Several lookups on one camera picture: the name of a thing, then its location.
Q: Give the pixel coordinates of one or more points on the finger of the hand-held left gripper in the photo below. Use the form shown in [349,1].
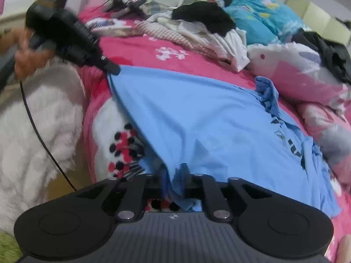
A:
[111,68]

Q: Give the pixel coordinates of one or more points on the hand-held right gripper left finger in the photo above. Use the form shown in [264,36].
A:
[135,194]

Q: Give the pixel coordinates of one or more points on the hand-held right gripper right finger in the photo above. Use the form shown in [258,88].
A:
[209,194]

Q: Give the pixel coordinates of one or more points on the light blue T-shirt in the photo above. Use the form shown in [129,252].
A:
[197,115]

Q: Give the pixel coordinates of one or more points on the person's left hand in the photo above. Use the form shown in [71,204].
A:
[30,61]

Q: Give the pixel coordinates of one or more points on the book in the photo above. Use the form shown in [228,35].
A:
[115,27]

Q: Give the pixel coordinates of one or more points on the plaid pillow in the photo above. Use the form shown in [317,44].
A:
[153,6]

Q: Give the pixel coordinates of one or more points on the white fluffy garment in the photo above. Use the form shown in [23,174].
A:
[35,131]

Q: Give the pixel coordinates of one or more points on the black garment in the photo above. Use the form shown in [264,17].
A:
[203,15]

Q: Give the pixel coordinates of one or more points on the pink and white duvet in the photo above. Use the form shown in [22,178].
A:
[296,71]

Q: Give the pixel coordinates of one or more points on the teal striped duvet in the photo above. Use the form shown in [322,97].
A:
[255,13]

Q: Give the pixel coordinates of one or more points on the dark grey T-shirt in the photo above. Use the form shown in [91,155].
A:
[331,52]

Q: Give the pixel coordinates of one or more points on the cream wardrobe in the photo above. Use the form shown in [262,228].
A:
[318,13]

